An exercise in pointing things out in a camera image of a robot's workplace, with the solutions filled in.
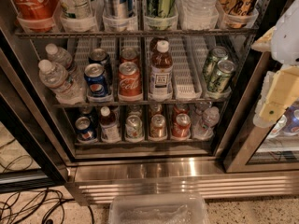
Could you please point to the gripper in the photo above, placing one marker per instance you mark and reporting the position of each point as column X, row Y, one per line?
column 287, row 39

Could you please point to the orange can top shelf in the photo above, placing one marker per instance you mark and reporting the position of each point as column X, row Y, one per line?
column 237, row 12

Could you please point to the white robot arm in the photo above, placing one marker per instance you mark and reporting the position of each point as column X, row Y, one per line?
column 285, row 39

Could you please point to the front green can middle shelf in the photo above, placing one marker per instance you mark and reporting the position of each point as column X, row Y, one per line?
column 221, row 76

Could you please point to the rear green can middle shelf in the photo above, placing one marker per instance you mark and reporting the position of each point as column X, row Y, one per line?
column 215, row 55

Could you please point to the right glass fridge door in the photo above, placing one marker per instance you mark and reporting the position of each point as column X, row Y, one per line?
column 244, row 147

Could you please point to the glass fridge door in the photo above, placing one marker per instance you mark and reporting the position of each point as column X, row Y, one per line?
column 244, row 147
column 27, row 158

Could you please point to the water bottle bottom shelf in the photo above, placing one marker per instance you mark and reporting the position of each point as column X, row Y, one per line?
column 203, row 129

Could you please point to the empty white shelf tray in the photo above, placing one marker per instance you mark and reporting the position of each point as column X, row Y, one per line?
column 186, row 82

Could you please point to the red can bottom shelf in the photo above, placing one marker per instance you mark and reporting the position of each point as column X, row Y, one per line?
column 181, row 126

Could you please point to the clear water bottle top shelf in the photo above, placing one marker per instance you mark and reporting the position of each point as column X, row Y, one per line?
column 199, row 14

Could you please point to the tan can bottom shelf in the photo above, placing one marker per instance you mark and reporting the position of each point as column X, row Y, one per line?
column 157, row 128

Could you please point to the stainless steel fridge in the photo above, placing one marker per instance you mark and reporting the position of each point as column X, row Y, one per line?
column 101, row 171

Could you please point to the front red Coca-Cola can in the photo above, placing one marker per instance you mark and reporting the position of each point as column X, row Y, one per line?
column 129, row 80

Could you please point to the white green can bottom shelf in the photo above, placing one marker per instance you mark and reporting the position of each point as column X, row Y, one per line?
column 133, row 127

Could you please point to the white green can shelf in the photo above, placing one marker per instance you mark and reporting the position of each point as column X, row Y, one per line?
column 76, row 9
column 133, row 127

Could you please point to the rear red Coca-Cola can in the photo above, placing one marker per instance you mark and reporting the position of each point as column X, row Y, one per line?
column 129, row 55

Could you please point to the tea bottle bottom shelf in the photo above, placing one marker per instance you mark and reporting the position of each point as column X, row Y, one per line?
column 109, row 125

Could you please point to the silver blue can top shelf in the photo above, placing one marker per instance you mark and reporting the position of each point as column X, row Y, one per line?
column 119, row 9

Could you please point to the rear dark Pepsi can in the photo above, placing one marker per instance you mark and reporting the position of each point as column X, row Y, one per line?
column 101, row 56

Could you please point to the front blue Pepsi can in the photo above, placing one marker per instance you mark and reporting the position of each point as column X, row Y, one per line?
column 94, row 75

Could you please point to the blue Pepsi can bottom shelf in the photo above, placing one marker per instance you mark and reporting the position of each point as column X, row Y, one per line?
column 85, row 129

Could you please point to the white green can top shelf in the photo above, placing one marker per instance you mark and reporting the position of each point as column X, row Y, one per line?
column 76, row 9

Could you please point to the rear water bottle middle shelf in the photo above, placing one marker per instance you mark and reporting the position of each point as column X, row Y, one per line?
column 63, row 57

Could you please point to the front water bottle middle shelf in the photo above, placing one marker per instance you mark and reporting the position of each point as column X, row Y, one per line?
column 54, row 76

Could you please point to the red Coca-Cola can top shelf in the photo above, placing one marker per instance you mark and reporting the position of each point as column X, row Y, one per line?
column 37, row 16

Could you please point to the left glass fridge door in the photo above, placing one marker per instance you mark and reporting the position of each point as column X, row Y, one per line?
column 27, row 158

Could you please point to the cans behind right door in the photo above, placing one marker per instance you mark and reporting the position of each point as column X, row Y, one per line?
column 288, row 125

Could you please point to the front iced tea bottle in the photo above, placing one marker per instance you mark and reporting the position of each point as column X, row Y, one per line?
column 161, row 65

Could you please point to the clear plastic bin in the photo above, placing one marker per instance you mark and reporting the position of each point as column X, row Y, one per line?
column 169, row 208

